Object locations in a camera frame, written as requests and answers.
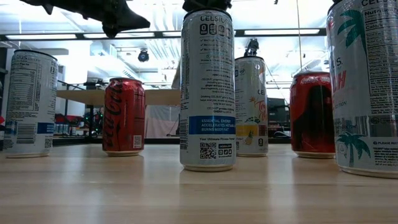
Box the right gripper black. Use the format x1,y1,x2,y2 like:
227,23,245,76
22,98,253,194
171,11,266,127
182,0,233,12

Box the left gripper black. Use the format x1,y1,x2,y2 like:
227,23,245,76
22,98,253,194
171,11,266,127
19,0,152,40

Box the Celsius can pineapple print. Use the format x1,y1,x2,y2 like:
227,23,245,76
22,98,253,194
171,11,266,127
234,55,269,157

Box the Celsius Arctic Vibe can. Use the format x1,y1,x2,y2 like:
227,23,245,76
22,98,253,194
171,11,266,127
2,49,59,159

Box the red Coca-Cola can dark figure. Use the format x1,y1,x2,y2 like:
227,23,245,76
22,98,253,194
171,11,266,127
289,71,336,159

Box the Celsius Peach Vibe can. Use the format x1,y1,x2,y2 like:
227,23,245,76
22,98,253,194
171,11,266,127
326,0,398,179

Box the long ceiling light bar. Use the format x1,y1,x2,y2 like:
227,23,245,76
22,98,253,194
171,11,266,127
0,27,327,41

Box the black ceiling-hung device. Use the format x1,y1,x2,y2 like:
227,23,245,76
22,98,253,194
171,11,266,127
244,39,261,58

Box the Celsius can blue text band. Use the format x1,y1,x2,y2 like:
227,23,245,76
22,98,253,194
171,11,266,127
179,7,237,172

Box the white cloth sheet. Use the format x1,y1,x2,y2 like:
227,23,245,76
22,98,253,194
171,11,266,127
145,105,182,139

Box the black computer monitor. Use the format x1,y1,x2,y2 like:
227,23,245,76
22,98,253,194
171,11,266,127
267,96,292,138

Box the black ceiling camera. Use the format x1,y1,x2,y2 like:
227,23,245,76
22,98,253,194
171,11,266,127
137,49,150,63

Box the wooden shelf black frame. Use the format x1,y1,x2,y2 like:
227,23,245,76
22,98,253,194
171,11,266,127
56,79,182,139

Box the black aluminium rail frame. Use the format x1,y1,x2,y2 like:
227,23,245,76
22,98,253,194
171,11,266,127
51,136,105,146
267,136,293,144

